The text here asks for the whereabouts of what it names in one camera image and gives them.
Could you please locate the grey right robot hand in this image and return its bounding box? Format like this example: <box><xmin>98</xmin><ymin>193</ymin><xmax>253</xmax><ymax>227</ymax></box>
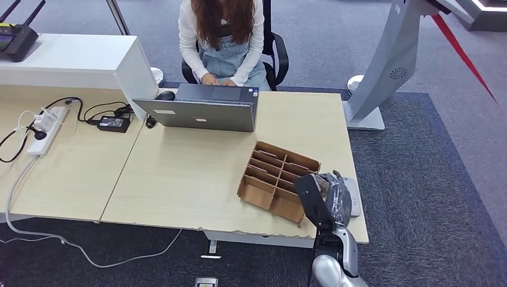
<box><xmin>314</xmin><ymin>170</ymin><xmax>353</xmax><ymax>230</ymax></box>

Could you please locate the grey card reader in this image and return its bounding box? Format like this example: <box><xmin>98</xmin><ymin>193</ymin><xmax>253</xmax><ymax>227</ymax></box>
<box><xmin>342</xmin><ymin>177</ymin><xmax>362</xmax><ymax>218</ymax></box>

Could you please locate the person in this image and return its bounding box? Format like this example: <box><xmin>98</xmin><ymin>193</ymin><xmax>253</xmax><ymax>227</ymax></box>
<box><xmin>178</xmin><ymin>0</ymin><xmax>272</xmax><ymax>92</ymax></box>

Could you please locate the brown divided card organizer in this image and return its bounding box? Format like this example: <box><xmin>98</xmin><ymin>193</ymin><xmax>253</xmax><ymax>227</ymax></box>
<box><xmin>237</xmin><ymin>141</ymin><xmax>322</xmax><ymax>228</ymax></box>

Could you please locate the grey laptop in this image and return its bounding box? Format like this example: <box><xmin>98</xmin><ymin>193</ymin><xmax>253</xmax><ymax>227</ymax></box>
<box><xmin>132</xmin><ymin>83</ymin><xmax>260</xmax><ymax>133</ymax></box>

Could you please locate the chrome stanchion base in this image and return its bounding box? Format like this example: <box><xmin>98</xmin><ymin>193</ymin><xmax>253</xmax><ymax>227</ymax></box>
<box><xmin>150</xmin><ymin>66</ymin><xmax>165</xmax><ymax>87</ymax></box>
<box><xmin>347</xmin><ymin>74</ymin><xmax>365</xmax><ymax>96</ymax></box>

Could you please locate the black office chair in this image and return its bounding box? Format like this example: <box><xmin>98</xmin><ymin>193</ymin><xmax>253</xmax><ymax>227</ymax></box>
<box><xmin>181</xmin><ymin>0</ymin><xmax>290</xmax><ymax>92</ymax></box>

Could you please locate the black power brick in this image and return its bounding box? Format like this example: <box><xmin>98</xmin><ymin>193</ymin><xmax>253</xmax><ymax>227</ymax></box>
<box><xmin>96</xmin><ymin>115</ymin><xmax>132</xmax><ymax>133</ymax></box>

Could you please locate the chrome stanchion pole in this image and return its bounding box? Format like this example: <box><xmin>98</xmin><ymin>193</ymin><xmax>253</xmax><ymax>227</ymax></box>
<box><xmin>106</xmin><ymin>0</ymin><xmax>132</xmax><ymax>36</ymax></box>

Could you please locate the white counter cabinet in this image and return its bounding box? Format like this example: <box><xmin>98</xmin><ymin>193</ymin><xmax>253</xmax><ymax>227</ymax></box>
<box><xmin>0</xmin><ymin>33</ymin><xmax>160</xmax><ymax>121</ymax></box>

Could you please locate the silver kiosk stand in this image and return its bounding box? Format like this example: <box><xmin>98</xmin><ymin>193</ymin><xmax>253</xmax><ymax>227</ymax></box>
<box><xmin>342</xmin><ymin>0</ymin><xmax>476</xmax><ymax>132</ymax></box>

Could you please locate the white power strip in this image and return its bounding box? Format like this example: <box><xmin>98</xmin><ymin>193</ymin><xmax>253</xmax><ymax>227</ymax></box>
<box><xmin>26</xmin><ymin>106</ymin><xmax>70</xmax><ymax>157</ymax></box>

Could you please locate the black plug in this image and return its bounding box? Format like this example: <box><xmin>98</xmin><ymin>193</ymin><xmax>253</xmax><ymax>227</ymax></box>
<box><xmin>26</xmin><ymin>126</ymin><xmax>47</xmax><ymax>141</ymax></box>

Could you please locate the red barrier tape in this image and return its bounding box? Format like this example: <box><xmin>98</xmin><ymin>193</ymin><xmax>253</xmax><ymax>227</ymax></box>
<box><xmin>430</xmin><ymin>14</ymin><xmax>499</xmax><ymax>106</ymax></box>

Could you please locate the black controller with antennas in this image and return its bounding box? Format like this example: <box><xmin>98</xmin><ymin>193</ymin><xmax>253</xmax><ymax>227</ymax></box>
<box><xmin>0</xmin><ymin>0</ymin><xmax>46</xmax><ymax>63</ymax></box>

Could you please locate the dark platform with light strip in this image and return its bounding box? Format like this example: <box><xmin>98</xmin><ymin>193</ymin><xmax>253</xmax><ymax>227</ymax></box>
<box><xmin>455</xmin><ymin>0</ymin><xmax>507</xmax><ymax>32</ymax></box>

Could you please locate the black camera bracket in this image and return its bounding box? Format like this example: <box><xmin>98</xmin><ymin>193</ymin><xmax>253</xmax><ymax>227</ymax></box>
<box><xmin>294</xmin><ymin>173</ymin><xmax>334</xmax><ymax>239</ymax></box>

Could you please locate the white desk frame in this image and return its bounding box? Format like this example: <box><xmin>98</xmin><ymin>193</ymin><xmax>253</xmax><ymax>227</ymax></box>
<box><xmin>200</xmin><ymin>230</ymin><xmax>317</xmax><ymax>260</ymax></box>
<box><xmin>0</xmin><ymin>213</ymin><xmax>35</xmax><ymax>225</ymax></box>

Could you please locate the thin white cable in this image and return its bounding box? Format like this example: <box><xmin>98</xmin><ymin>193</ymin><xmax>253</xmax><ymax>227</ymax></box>
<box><xmin>14</xmin><ymin>110</ymin><xmax>42</xmax><ymax>133</ymax></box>
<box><xmin>0</xmin><ymin>236</ymin><xmax>64</xmax><ymax>245</ymax></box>

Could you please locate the thick white power cord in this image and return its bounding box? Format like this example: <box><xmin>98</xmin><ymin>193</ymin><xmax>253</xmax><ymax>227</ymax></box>
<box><xmin>4</xmin><ymin>155</ymin><xmax>183</xmax><ymax>269</ymax></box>

